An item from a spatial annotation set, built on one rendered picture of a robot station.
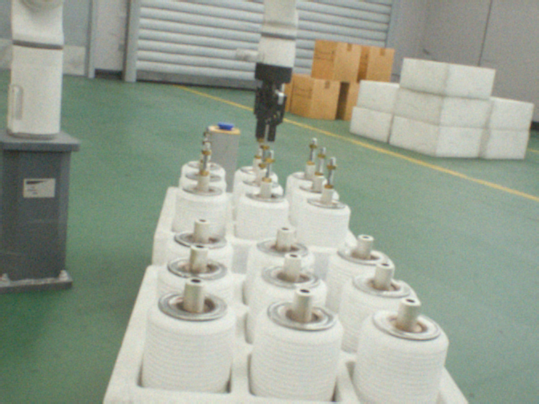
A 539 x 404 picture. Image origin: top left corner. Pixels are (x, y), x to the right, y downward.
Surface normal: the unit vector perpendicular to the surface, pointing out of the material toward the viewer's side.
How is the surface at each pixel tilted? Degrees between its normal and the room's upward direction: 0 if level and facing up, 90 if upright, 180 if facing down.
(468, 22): 90
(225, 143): 90
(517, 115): 90
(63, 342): 0
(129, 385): 0
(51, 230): 90
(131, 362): 0
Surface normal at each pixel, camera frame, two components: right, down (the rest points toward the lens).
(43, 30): 0.27, -0.84
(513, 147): 0.55, 0.26
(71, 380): 0.12, -0.96
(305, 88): -0.87, 0.01
